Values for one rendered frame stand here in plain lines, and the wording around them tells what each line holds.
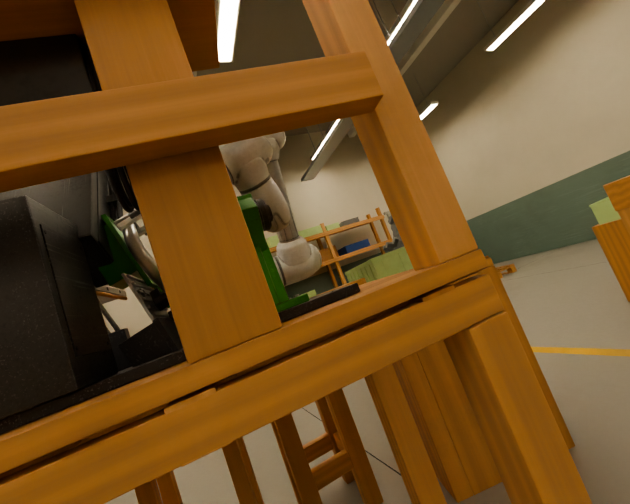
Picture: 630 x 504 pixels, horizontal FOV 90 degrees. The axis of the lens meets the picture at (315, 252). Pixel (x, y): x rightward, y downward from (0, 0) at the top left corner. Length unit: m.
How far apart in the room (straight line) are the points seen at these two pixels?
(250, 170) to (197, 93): 0.39
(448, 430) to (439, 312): 0.94
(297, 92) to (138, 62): 0.26
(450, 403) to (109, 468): 1.18
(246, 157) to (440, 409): 1.15
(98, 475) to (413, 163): 0.66
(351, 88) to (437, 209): 0.26
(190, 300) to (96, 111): 0.29
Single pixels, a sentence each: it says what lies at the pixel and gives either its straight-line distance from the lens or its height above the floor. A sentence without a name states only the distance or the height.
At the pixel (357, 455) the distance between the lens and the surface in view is 1.59.
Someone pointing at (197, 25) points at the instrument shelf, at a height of 1.50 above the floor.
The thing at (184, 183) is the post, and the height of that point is 1.14.
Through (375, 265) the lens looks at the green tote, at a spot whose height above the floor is 0.93.
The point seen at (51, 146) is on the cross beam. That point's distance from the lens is 0.55.
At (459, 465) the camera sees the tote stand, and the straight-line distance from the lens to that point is 1.54.
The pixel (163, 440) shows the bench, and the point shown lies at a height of 0.80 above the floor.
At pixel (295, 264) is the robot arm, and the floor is 1.07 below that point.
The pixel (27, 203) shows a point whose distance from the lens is 0.73.
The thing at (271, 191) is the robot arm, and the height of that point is 1.22.
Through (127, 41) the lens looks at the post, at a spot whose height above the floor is 1.39.
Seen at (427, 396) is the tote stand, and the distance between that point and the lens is 1.41.
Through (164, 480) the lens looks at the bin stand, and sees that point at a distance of 1.58.
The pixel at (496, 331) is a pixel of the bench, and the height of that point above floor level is 0.74.
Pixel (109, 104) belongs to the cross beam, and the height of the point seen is 1.25.
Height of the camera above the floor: 0.91
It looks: 7 degrees up
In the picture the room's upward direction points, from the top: 21 degrees counter-clockwise
